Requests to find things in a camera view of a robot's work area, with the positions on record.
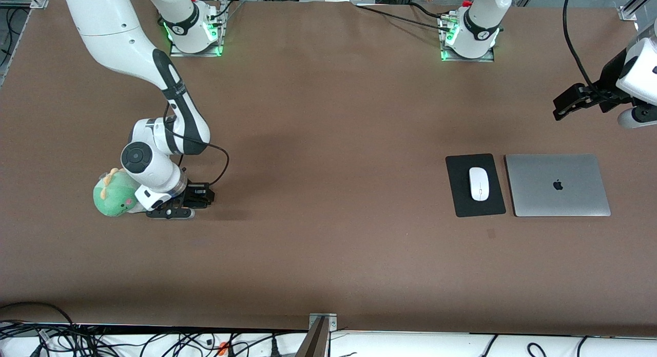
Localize white computer mouse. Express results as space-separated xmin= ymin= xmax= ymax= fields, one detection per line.
xmin=468 ymin=166 xmax=491 ymax=202

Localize black mouse pad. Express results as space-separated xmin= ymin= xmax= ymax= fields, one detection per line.
xmin=445 ymin=153 xmax=507 ymax=218

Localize green dinosaur plush toy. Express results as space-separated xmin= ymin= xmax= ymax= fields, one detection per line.
xmin=93 ymin=167 xmax=149 ymax=217

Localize grey closed laptop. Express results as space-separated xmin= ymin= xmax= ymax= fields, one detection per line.
xmin=504 ymin=153 xmax=612 ymax=218

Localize dark profile beam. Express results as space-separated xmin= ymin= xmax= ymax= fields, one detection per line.
xmin=295 ymin=316 xmax=330 ymax=357

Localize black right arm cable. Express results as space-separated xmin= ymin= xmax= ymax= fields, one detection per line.
xmin=163 ymin=104 xmax=230 ymax=189

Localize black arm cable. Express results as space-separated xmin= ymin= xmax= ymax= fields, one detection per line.
xmin=563 ymin=0 xmax=606 ymax=93
xmin=163 ymin=104 xmax=230 ymax=189

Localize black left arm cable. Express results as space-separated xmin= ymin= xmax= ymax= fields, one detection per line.
xmin=563 ymin=0 xmax=606 ymax=93

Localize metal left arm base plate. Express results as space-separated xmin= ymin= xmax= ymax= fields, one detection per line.
xmin=437 ymin=13 xmax=496 ymax=63

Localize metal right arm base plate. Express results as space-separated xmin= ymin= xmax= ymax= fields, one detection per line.
xmin=168 ymin=0 xmax=226 ymax=58

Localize tangled black floor cables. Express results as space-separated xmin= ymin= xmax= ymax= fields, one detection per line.
xmin=0 ymin=321 xmax=308 ymax=357

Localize black cable across table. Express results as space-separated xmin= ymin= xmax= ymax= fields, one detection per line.
xmin=410 ymin=2 xmax=450 ymax=20
xmin=354 ymin=4 xmax=448 ymax=31

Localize silver table edge bracket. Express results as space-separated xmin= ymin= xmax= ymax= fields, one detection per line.
xmin=308 ymin=313 xmax=338 ymax=332

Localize black looped floor cable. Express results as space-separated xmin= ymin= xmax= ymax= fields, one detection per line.
xmin=0 ymin=301 xmax=79 ymax=342

